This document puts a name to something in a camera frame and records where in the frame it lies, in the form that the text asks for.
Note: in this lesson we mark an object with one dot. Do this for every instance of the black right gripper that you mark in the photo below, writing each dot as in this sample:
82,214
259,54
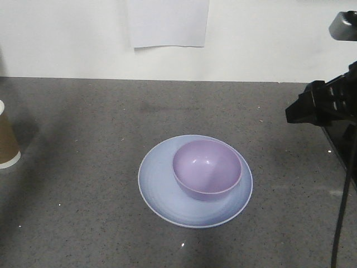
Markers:
324,102

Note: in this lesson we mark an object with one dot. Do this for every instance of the purple plastic bowl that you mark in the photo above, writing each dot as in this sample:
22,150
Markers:
207,170

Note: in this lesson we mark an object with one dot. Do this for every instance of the light blue plate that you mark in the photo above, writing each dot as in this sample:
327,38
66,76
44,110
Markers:
162,194

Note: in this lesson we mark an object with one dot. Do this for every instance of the brown paper cup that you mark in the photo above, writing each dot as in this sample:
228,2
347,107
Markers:
10,150

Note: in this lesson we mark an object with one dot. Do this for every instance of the black induction cooktop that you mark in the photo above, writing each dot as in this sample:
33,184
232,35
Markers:
340,136

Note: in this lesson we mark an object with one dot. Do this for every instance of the white paper sheet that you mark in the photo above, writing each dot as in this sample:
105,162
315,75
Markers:
167,23

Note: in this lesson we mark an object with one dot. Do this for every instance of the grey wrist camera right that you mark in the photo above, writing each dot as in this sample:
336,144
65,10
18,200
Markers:
343,27

